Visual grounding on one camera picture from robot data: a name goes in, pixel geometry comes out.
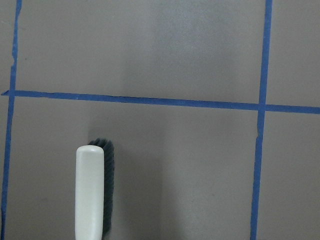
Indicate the beige hand brush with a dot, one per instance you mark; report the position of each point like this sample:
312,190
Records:
94,188

